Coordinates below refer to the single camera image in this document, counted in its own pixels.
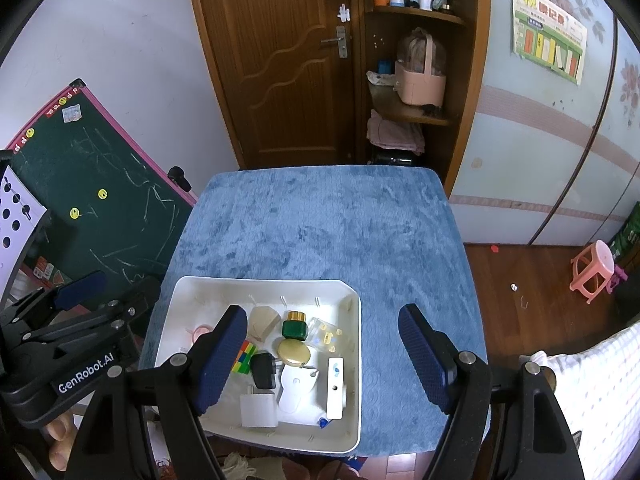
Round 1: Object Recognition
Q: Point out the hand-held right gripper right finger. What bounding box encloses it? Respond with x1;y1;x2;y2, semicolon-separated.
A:
397;303;583;480

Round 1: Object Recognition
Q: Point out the brown wooden door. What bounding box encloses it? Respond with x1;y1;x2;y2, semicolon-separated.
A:
185;0;361;170

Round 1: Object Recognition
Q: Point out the white quilt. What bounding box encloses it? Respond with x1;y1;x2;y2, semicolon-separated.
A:
530;322;640;480

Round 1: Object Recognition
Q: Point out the wall poster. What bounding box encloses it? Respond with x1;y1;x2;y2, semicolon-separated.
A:
510;0;588;86

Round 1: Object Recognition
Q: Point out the pink basket with handle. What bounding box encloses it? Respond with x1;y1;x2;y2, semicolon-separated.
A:
394;27;447;108

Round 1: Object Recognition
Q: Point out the wooden corner shelf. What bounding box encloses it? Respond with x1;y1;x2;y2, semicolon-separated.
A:
350;0;493;196

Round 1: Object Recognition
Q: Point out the cream fringed cloth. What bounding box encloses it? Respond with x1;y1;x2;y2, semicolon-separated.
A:
222;452;258;480

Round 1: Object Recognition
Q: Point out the green bottle with gold cap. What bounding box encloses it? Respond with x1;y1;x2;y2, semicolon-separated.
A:
281;311;308;339

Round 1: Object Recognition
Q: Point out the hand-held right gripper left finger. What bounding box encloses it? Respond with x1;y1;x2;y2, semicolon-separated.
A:
65;304;249;480

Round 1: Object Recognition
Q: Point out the multicolour puzzle cube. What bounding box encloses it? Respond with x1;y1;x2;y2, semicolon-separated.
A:
231;340;257;375

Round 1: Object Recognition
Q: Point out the gold round compact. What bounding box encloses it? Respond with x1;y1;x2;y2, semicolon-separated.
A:
272;338;312;368

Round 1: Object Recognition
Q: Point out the blue table cloth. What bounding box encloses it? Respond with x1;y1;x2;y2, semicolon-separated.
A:
137;166;491;458

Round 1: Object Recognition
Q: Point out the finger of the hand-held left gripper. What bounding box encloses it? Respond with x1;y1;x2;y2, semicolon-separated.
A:
0;271;107;341
30;276;162;348

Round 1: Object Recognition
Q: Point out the black charger plug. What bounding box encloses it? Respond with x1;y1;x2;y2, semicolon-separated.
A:
250;352;277;390

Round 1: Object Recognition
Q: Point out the green bag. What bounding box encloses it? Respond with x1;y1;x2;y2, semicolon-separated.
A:
607;212;640;266

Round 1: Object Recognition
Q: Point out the metal door handle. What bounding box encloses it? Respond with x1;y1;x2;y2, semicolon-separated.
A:
321;26;348;59

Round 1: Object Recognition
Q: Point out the white compact camera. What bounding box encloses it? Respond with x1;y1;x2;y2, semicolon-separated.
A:
327;356;347;420

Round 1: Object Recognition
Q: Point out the white charger cube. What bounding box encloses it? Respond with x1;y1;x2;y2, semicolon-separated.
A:
240;392;278;428

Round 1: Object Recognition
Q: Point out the pink folded cloth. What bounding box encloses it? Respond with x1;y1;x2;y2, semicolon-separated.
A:
366;109;426;156

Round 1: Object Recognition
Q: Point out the green chalkboard with pink frame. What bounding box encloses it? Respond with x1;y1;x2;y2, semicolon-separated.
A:
5;78;198;306

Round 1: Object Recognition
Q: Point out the pale floral wardrobe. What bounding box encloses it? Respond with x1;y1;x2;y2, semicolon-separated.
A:
445;0;640;248

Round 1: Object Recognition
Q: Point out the black chalkboard stand knob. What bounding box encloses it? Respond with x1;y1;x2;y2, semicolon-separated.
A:
167;166;193;193

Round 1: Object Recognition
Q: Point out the white plastic tray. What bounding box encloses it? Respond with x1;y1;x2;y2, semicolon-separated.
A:
154;276;362;456

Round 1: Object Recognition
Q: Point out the pink plastic stool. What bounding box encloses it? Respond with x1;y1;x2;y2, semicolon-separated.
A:
570;240;615;305

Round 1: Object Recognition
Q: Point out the white perforated board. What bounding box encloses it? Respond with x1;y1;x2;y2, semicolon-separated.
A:
0;164;48;311

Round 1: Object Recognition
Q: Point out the person's left hand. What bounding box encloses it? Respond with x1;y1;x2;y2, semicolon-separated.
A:
47;412;81;471

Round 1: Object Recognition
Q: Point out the beige hexagonal box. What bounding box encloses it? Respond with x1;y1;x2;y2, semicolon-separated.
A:
248;306;281;343

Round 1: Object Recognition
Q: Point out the white curved plastic holder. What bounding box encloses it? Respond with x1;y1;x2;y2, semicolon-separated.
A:
277;364;321;415

